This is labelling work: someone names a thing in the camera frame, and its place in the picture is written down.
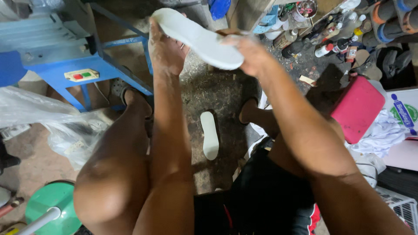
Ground person's left hand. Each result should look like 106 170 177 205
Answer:
148 13 191 77

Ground person's right hand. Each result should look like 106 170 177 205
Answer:
221 34 278 79

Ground wooden handled brush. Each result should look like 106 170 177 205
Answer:
216 29 250 36

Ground white shoe sole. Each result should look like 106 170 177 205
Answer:
200 111 220 161
151 8 245 71

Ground blue plastic bag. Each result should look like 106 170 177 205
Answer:
208 0 231 21

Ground white bottle with red cap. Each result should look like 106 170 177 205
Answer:
314 43 334 58

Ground cluttered heap of bottles and tools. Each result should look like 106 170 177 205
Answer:
253 0 418 82

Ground person's right leg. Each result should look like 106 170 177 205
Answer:
238 98 345 178

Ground person's leg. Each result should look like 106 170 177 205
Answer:
238 98 345 178
73 88 154 235

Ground grey sandal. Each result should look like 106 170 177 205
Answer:
110 78 154 108

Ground black shorts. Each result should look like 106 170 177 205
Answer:
194 137 320 235

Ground blue metal machine stand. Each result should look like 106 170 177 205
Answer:
0 0 154 113

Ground white cloth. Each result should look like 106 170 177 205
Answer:
346 109 407 159

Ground person's left leg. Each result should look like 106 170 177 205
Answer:
73 88 154 235

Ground white printed carton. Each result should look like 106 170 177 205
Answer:
385 87 418 138

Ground clear plastic bag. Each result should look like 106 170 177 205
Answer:
0 86 113 170

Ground white plastic basket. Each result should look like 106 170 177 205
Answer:
376 186 418 234

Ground green round stool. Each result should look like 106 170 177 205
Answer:
25 181 82 235

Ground white pipe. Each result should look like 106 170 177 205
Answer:
15 206 61 235

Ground switch box with red green buttons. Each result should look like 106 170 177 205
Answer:
64 69 99 82

